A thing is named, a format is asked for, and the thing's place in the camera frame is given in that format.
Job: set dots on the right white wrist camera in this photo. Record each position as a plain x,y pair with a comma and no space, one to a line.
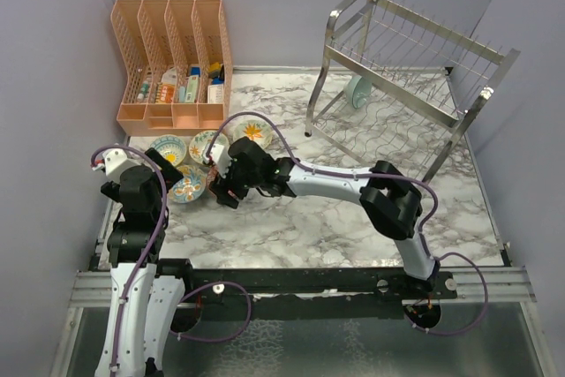
219,156

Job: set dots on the red patterned bowl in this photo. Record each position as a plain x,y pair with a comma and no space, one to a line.
213,178

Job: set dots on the orange snack box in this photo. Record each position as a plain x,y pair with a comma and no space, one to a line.
164,93

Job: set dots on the blue yellow sun bowl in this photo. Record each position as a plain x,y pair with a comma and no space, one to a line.
171,147

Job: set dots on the green white box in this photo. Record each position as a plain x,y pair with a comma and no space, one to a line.
192,88

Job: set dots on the small bottle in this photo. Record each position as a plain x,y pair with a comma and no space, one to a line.
144,91

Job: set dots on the blue orange floral bowl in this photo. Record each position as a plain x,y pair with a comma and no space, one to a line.
190,187

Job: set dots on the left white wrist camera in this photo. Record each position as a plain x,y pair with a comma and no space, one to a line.
114,163

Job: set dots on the teal bowl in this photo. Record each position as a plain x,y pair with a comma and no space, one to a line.
357,91

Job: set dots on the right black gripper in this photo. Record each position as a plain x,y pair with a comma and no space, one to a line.
222,194

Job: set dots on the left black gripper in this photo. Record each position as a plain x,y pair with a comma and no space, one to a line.
173,174

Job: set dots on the green leaf orange flower bowl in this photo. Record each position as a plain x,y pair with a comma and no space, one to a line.
198,146

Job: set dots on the white blue box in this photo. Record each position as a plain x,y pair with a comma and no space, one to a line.
215,93

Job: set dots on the steel dish rack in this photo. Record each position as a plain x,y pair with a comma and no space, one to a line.
430,82

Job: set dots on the orange star flower bowl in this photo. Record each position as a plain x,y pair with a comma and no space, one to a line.
256,130

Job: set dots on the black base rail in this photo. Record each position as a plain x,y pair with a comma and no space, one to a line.
304,293

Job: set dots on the peach plastic desk organizer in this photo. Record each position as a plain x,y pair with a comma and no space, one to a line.
166,41

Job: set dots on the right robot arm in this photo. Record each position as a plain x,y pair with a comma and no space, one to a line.
391,201

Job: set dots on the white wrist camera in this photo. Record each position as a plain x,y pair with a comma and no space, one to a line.
219,156
114,163

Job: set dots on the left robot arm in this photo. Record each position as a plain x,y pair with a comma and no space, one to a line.
143,292

